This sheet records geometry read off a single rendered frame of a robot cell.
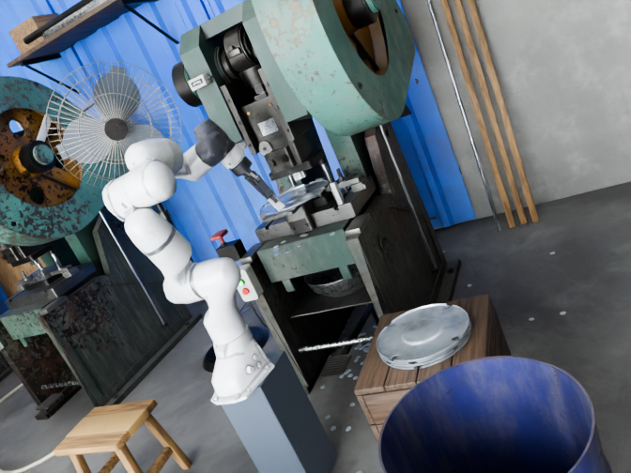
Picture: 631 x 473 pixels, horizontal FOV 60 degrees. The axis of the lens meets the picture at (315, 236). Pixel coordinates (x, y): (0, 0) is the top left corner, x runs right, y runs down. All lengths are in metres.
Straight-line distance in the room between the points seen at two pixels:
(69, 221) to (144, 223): 1.58
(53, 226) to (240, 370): 1.59
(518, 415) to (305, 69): 1.10
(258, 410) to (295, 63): 1.04
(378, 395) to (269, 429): 0.37
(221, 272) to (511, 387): 0.81
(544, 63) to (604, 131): 0.47
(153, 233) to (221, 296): 0.27
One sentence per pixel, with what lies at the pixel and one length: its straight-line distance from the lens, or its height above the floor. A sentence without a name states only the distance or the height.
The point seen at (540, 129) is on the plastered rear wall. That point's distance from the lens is 3.22.
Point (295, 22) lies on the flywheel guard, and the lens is 1.67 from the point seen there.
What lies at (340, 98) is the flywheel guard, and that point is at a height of 1.09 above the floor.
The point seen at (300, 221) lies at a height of 0.70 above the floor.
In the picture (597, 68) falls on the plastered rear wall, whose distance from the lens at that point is 3.17.
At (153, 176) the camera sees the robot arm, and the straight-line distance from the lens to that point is 1.48.
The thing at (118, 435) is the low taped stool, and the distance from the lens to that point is 2.19.
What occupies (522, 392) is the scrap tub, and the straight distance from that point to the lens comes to 1.38.
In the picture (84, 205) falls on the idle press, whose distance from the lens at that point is 3.14.
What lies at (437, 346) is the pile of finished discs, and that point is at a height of 0.38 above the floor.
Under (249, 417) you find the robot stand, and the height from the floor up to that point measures 0.34.
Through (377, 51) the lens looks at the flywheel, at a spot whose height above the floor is 1.15.
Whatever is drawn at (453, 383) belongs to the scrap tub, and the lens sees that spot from 1.37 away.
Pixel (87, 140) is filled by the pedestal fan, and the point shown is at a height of 1.30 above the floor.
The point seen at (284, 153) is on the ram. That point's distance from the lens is 2.11.
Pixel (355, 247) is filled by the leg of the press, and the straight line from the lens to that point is 1.95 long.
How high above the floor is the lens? 1.24
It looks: 17 degrees down
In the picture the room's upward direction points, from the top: 24 degrees counter-clockwise
